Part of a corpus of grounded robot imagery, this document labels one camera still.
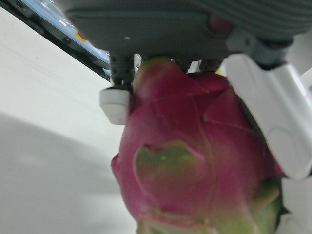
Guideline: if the left grey white robot hand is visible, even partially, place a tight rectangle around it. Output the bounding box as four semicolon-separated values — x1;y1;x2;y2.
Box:
56;0;312;181

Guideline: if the red dragon fruit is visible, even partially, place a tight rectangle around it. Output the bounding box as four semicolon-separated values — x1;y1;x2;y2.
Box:
111;55;286;234

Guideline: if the teach pendant with screen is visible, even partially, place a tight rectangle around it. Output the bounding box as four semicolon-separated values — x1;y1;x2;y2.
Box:
13;0;113;74

